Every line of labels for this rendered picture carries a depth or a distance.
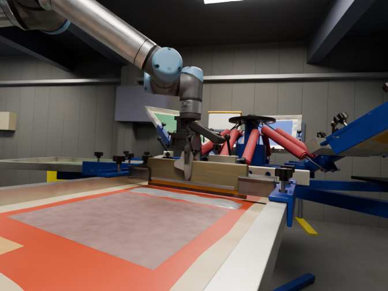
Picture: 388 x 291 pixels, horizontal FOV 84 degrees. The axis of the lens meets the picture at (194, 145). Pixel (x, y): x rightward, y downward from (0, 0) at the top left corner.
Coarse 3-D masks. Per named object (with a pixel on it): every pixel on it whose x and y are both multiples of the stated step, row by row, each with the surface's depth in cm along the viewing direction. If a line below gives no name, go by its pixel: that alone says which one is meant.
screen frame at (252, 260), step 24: (0, 192) 46; (24, 192) 50; (48, 192) 55; (72, 192) 61; (264, 216) 36; (240, 240) 26; (264, 240) 26; (240, 264) 20; (264, 264) 21; (216, 288) 17; (240, 288) 17; (264, 288) 20
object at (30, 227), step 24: (120, 192) 66; (192, 192) 71; (0, 216) 40; (24, 216) 41; (48, 216) 41; (72, 216) 42; (96, 216) 43; (120, 216) 43; (24, 240) 31; (48, 240) 31
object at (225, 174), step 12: (156, 168) 76; (168, 168) 73; (192, 168) 69; (204, 168) 67; (216, 168) 66; (228, 168) 64; (240, 168) 62; (192, 180) 69; (204, 180) 67; (216, 180) 65; (228, 180) 64
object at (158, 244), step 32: (128, 224) 39; (160, 224) 40; (192, 224) 41; (224, 224) 42; (32, 256) 27; (64, 256) 27; (96, 256) 27; (128, 256) 28; (160, 256) 28; (192, 256) 29; (32, 288) 21; (64, 288) 21; (96, 288) 21; (128, 288) 22; (160, 288) 22
